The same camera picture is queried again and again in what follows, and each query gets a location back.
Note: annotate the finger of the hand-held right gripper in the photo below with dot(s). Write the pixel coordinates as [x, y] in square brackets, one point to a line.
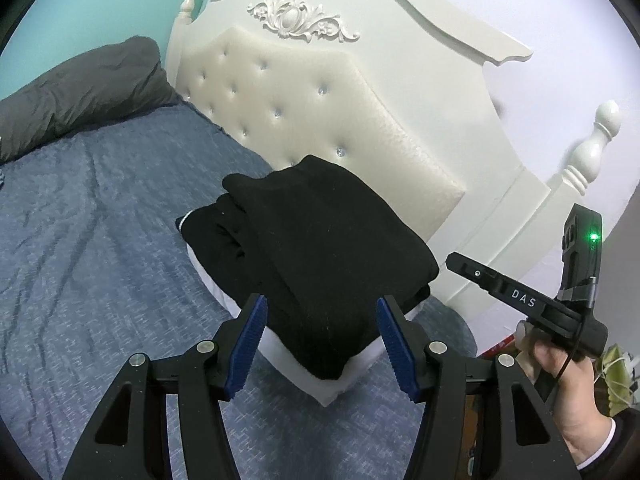
[500, 285]

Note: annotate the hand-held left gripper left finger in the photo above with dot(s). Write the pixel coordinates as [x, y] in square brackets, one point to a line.
[247, 345]

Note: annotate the dark grey rolled duvet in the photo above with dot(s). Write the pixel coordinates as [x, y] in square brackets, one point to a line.
[75, 95]

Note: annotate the cream tufted headboard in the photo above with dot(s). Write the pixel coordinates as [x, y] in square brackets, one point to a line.
[350, 110]

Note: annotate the yellow plastic bag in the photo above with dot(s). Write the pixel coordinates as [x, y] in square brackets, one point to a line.
[617, 375]

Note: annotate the person's right forearm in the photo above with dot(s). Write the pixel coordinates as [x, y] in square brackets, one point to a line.
[620, 440]

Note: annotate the red box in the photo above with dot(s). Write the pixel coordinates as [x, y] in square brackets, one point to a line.
[501, 347]

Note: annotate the person's right hand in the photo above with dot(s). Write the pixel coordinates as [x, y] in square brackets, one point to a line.
[575, 410]

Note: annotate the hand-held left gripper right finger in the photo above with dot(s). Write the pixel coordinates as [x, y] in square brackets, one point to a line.
[397, 350]

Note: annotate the black pants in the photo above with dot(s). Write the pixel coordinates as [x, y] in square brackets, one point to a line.
[325, 260]

